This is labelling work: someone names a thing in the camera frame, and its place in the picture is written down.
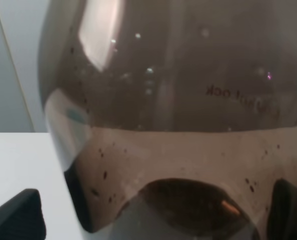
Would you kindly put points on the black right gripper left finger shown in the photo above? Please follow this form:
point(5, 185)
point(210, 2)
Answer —
point(21, 217)

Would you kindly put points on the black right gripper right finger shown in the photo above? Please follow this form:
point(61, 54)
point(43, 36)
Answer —
point(282, 218)

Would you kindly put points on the smoky transparent water bottle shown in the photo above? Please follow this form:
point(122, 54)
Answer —
point(172, 119)

